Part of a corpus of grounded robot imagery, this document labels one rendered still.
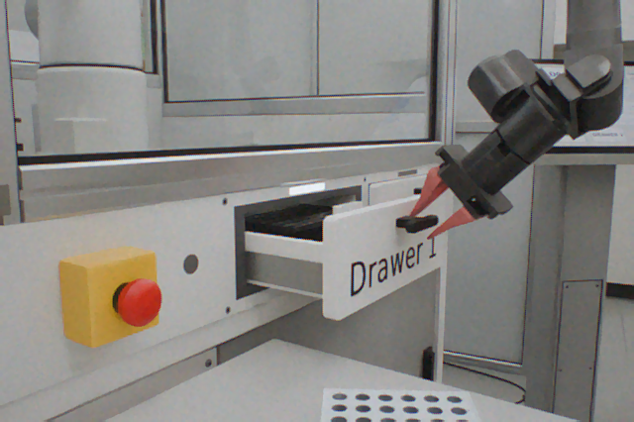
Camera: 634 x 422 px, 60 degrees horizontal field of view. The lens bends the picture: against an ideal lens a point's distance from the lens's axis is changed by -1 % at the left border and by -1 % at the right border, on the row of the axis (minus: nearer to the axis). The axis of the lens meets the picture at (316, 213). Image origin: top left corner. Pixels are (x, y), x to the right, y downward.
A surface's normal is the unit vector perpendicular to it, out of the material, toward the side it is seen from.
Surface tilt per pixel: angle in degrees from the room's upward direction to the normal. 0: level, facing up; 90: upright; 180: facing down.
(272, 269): 90
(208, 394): 0
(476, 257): 90
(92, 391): 90
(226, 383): 0
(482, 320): 90
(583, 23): 49
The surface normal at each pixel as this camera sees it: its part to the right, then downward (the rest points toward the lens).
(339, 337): 0.82, 0.09
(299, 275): -0.57, 0.13
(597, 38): -0.38, -0.40
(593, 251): 0.13, 0.15
